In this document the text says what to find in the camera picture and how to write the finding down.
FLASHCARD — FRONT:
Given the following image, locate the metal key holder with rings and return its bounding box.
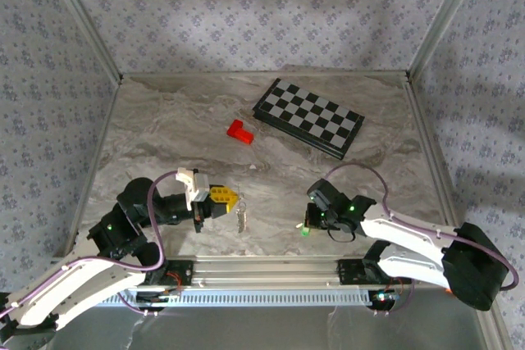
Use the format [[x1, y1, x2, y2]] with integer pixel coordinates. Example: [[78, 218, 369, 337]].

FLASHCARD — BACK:
[[234, 192, 250, 234]]

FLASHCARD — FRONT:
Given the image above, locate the red plastic block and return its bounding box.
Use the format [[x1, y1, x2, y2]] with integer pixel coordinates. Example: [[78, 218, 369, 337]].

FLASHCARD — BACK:
[[226, 119, 255, 146]]

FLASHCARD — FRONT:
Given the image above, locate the small circuit board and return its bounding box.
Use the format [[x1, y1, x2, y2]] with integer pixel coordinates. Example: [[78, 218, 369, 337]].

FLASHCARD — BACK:
[[371, 290, 399, 304], [136, 289, 182, 307]]

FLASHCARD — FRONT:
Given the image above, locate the folded black grey chessboard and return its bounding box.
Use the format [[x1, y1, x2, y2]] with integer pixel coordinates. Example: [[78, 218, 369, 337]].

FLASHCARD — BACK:
[[251, 77, 365, 161]]

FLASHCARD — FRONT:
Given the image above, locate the grey metal bench panel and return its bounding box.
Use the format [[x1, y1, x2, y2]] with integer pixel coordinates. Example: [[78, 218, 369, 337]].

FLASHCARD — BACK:
[[34, 304, 508, 350]]

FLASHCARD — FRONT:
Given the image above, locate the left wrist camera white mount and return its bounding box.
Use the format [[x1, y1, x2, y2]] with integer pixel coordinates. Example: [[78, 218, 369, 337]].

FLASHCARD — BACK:
[[175, 166, 212, 211]]

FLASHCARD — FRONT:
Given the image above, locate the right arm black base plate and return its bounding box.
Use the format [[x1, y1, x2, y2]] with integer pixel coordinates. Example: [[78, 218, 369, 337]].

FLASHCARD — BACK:
[[336, 258, 395, 285]]

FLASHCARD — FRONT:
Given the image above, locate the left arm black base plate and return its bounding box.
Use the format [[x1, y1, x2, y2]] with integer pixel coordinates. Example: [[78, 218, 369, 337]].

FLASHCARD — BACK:
[[157, 259, 194, 286]]

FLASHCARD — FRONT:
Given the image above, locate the aluminium table side rail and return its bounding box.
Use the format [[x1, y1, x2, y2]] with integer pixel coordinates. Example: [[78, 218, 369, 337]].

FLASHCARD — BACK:
[[404, 73, 481, 257], [61, 77, 124, 259]]

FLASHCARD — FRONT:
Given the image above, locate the grey slotted cable duct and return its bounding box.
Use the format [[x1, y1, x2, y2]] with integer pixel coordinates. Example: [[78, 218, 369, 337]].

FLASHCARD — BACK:
[[98, 288, 372, 308]]

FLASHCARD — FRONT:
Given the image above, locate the aluminium corner post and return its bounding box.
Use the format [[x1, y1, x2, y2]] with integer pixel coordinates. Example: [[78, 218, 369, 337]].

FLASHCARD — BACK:
[[40, 0, 124, 81], [408, 0, 489, 80]]

